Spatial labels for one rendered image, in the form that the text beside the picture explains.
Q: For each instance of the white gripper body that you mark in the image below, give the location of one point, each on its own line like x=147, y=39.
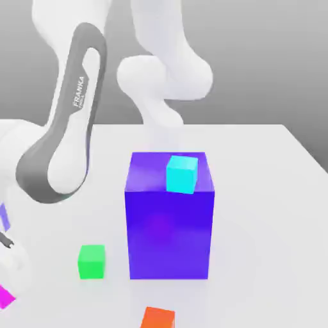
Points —
x=10, y=264

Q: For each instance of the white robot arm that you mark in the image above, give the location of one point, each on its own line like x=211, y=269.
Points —
x=77, y=102

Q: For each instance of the small magenta cube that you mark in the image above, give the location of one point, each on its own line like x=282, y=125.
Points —
x=5, y=298

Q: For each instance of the small green cube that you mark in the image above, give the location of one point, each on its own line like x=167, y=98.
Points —
x=91, y=262

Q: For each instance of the small orange cube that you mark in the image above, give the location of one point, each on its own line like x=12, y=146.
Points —
x=157, y=319

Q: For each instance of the small cyan cube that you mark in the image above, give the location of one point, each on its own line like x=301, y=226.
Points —
x=181, y=176

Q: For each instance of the large purple box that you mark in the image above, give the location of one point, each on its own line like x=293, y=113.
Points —
x=167, y=235

